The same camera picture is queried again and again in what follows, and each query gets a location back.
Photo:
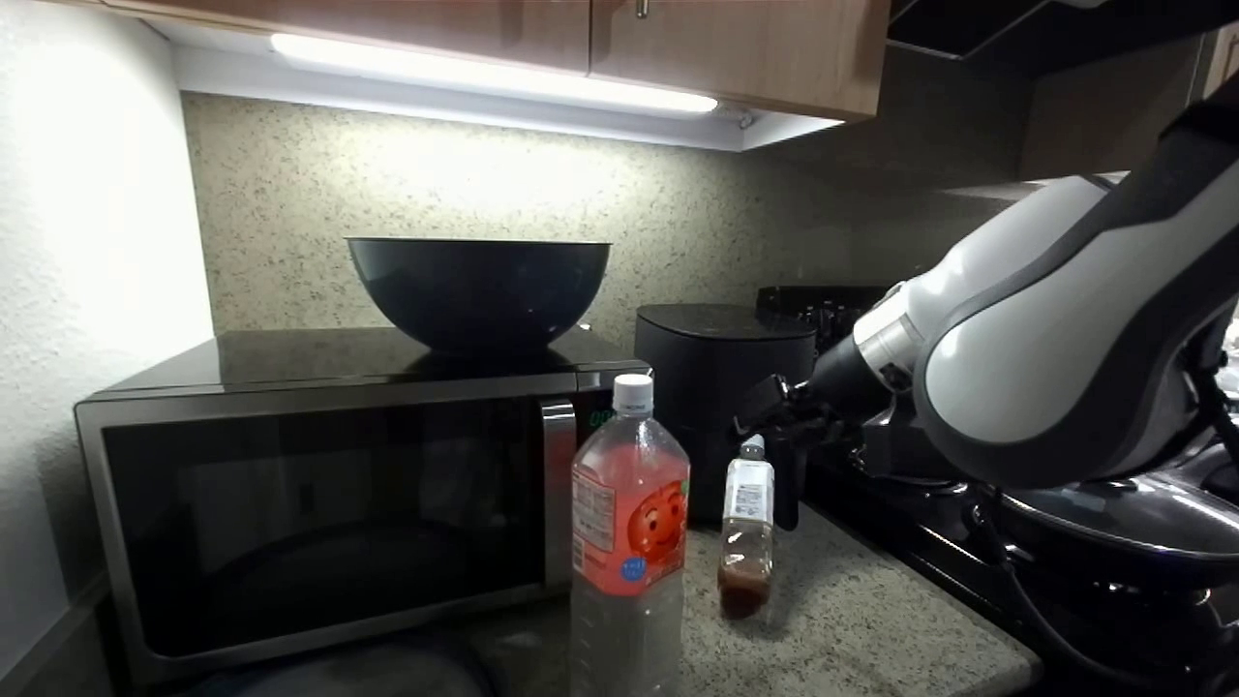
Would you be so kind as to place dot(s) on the large bottle with red label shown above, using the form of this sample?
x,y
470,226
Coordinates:
x,y
627,542

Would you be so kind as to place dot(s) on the wooden wall cabinet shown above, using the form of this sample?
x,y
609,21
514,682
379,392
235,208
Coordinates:
x,y
542,29

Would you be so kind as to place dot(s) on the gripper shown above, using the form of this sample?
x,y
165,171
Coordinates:
x,y
840,382

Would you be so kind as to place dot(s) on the black air fryer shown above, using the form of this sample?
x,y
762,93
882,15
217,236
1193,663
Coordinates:
x,y
711,387

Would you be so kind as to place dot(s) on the dark frying pan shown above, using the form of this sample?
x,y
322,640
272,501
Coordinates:
x,y
1133,523

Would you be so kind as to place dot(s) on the large black bowl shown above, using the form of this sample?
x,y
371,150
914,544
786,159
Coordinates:
x,y
479,290

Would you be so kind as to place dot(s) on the black and steel microwave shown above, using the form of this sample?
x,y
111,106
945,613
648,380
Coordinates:
x,y
319,503

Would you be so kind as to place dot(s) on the black stove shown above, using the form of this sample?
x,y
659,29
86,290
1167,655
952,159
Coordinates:
x,y
929,542

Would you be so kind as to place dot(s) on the small bottle with white label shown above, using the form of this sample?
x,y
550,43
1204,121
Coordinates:
x,y
747,523

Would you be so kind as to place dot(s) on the wooden cabinet door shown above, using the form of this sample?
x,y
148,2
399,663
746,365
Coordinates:
x,y
387,21
755,48

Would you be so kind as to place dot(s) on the microwave door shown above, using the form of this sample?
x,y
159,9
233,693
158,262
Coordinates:
x,y
319,523

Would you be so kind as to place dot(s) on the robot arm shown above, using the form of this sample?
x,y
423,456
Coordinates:
x,y
1045,339

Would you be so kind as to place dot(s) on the black range hood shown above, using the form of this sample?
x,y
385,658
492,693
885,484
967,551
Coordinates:
x,y
1045,27

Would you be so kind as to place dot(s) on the under-cabinet light strip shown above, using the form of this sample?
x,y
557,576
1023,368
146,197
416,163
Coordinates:
x,y
484,73

